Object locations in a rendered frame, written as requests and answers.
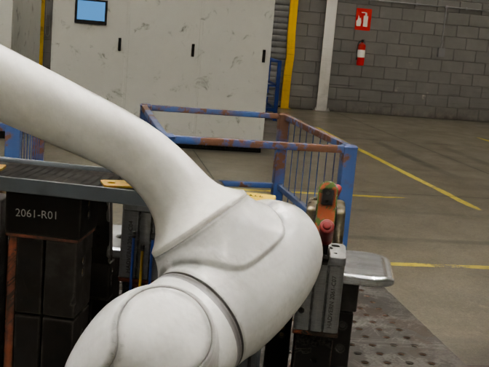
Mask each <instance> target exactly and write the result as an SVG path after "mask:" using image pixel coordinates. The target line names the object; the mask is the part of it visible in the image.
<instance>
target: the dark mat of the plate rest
mask: <svg viewBox="0 0 489 367"><path fill-rule="evenodd" d="M0 165H6V166H7V167H6V168H5V169H3V170H2V171H0V176H6V177H14V178H27V179H34V180H41V181H54V182H62V183H69V184H82V185H89V186H102V187H103V185H102V184H101V182H100V180H124V179H122V178H121V177H119V176H118V175H117V174H115V173H105V172H98V171H91V170H77V169H70V168H63V167H49V166H42V165H29V164H21V163H14V162H0Z"/></svg>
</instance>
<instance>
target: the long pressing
mask: <svg viewBox="0 0 489 367"><path fill-rule="evenodd" d="M121 235H122V225H118V224H113V258H120V247H121V239H119V237H121ZM343 284H349V285H361V286H368V287H379V288H381V287H389V286H391V285H393V284H394V275H393V271H392V268H391V262H390V260H388V259H387V257H385V256H382V255H379V254H376V253H369V252H362V251H355V250H346V265H345V270H344V276H343Z"/></svg>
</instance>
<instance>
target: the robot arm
mask: <svg viewBox="0 0 489 367"><path fill-rule="evenodd" d="M0 122H1V123H4V124H6V125H9V126H10V127H13V128H15V129H17V130H20V131H22V132H24V133H27V134H29V135H32V136H34V137H36V138H39V139H41V140H43V141H46V142H47V143H51V144H52V145H55V146H57V147H59V148H62V149H64V150H66V151H69V152H71V153H73V154H76V155H78V156H80V157H83V158H85V159H88V160H89V161H91V162H94V163H96V164H98V165H100V166H102V167H104V168H106V169H107V170H110V171H111V172H113V173H115V174H117V175H118V176H119V177H121V178H122V179H124V180H125V181H126V182H127V183H128V184H129V185H130V186H131V187H132V188H133V189H134V190H135V191H136V192H137V193H138V194H139V195H140V196H141V197H142V199H143V201H144V202H145V203H146V205H147V207H148V209H149V210H150V212H151V215H152V217H153V220H154V225H155V240H154V246H153V249H152V252H151V253H152V255H153V257H154V258H155V261H156V265H157V270H158V279H156V280H155V281H153V282H152V283H151V284H149V285H143V286H140V287H137V288H134V289H132V290H130V291H128V292H126V293H123V294H122V295H121V296H118V297H116V298H115V299H114V300H112V301H111V302H109V303H108V304H107V305H106V306H104V308H102V309H101V311H99V313H97V314H96V316H95V317H94V318H93V319H92V321H91V322H90V324H89V325H88V326H87V327H86V328H85V330H84V332H83V333H82V335H81V336H80V337H79V339H78V341H77V343H76V344H75V346H74V347H73V349H72V351H71V354H70V355H69V357H68V359H67V362H66V364H65V367H237V366H238V365H239V364H240V363H241V362H242V361H244V360H245V359H247V358H248V357H250V356H251V355H254V354H255V353H256V352H257V351H258V350H260V349H261V348H262V347H263V346H264V345H266V344H267V343H268V342H269V341H270V340H271V339H273V338H274V337H275V336H276V335H277V334H278V333H279V332H280V330H281V329H282V328H283V327H284V326H285V325H286V324H287V322H288V321H289V320H290V319H291V317H292V316H293V315H294V314H295V313H296V312H297V311H298V309H299V308H300V306H301V305H302V303H304V301H305V300H306V298H307V296H308V295H309V294H310V292H311V289H312V288H313V286H314V284H315V282H316V281H317V277H318V275H319V271H320V269H321V265H322V257H323V247H322V240H321V237H320V235H319V232H318V230H317V228H316V226H315V224H314V222H313V221H312V220H311V219H310V217H309V216H308V215H307V214H306V213H305V212H304V211H303V210H301V209H300V208H299V207H297V206H295V205H292V204H290V203H288V202H283V201H279V200H270V199H263V200H257V201H256V200H254V199H253V198H252V197H250V196H249V195H248V194H247V193H246V192H245V191H244V189H232V188H228V187H225V186H222V185H220V184H218V183H216V182H215V181H214V180H212V179H211V178H210V177H209V176H208V175H207V174H206V173H205V172H204V171H203V170H202V169H201V168H200V167H199V166H198V165H197V164H196V163H195V162H194V161H193V160H192V159H191V158H190V157H189V156H188V155H187V154H186V153H185V152H184V151H183V150H182V149H181V148H180V147H179V146H177V145H176V144H175V143H173V142H172V141H171V140H170V139H169V138H168V137H167V136H166V135H164V134H163V133H161V132H160V131H158V130H157V129H156V128H155V127H153V126H151V125H150V124H149V123H147V122H145V121H144V120H142V119H141V118H139V117H137V116H135V115H134V114H132V113H130V112H128V111H127V110H125V109H123V108H121V107H120V106H118V105H116V104H114V103H112V102H110V101H108V100H106V99H105V98H102V97H100V96H99V95H96V94H95V93H93V92H91V91H89V90H87V89H85V88H83V87H81V86H80V85H78V84H76V83H74V82H72V81H70V80H68V79H66V78H65V77H63V76H61V75H59V74H56V73H55V72H53V71H51V70H49V69H48V68H45V67H43V66H41V65H39V64H38V63H36V62H34V61H32V60H30V59H28V58H26V57H24V56H22V55H21V54H19V53H17V52H15V51H13V50H11V49H9V48H7V47H5V46H4V45H2V44H0Z"/></svg>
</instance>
